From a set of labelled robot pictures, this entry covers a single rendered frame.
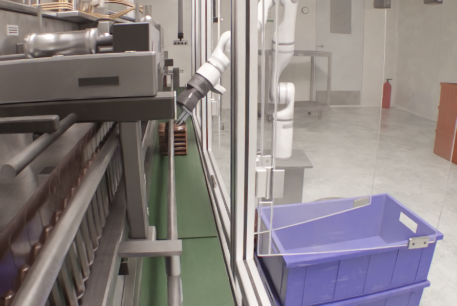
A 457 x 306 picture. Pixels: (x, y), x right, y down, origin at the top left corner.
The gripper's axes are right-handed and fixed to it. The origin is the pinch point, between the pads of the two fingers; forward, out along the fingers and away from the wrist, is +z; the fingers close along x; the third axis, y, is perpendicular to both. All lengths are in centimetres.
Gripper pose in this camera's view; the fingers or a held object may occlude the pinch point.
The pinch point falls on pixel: (175, 125)
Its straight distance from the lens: 122.7
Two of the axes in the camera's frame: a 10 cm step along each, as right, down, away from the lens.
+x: 5.4, 2.4, -8.1
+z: -6.0, 7.8, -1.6
